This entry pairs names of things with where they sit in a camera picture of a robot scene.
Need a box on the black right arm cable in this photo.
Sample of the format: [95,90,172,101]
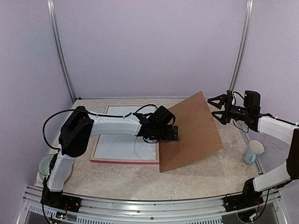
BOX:
[232,91,299,133]

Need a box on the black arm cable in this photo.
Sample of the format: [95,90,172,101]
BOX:
[42,104,159,152]
[232,91,299,133]

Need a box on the green ceramic bowl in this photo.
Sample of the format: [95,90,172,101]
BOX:
[38,154,54,176]

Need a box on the aluminium front rail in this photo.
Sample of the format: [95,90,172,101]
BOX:
[15,186,246,224]

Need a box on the pink wooden picture frame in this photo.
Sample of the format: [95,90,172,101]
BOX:
[90,105,159,165]

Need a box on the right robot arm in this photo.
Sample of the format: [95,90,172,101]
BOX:
[207,90,299,211]

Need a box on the light blue ceramic mug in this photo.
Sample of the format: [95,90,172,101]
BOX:
[242,140,264,165]

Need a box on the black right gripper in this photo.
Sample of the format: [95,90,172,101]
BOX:
[207,94,250,125]

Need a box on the aluminium corner post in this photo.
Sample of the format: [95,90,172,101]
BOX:
[47,0,76,103]
[229,0,254,92]

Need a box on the right aluminium corner post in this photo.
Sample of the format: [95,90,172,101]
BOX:
[229,0,254,92]

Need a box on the brown cardboard backing board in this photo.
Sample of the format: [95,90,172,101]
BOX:
[159,91,224,173]

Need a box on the dark landscape photo print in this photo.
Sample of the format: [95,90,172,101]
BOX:
[94,106,157,161]

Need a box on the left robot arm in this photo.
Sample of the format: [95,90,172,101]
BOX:
[41,106,178,211]

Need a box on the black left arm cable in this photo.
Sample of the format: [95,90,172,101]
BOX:
[42,104,159,152]

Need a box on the left aluminium corner post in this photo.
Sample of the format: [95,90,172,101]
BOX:
[47,0,76,103]

